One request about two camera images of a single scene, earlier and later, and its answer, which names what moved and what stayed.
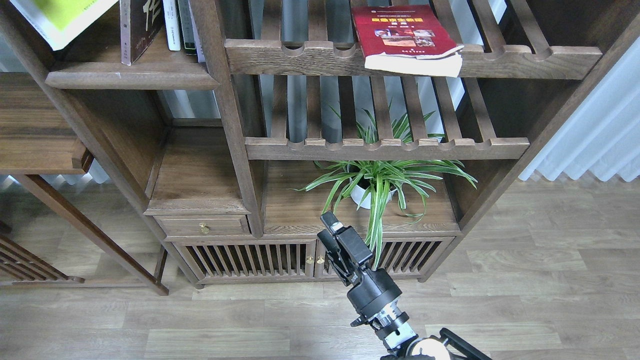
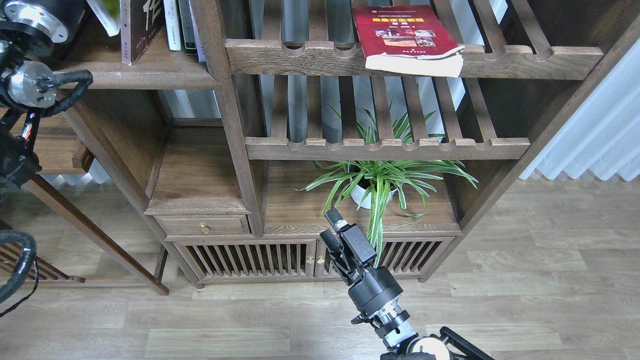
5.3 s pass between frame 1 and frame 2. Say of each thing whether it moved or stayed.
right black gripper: stayed
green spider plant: stayed
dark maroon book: stayed
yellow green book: moved
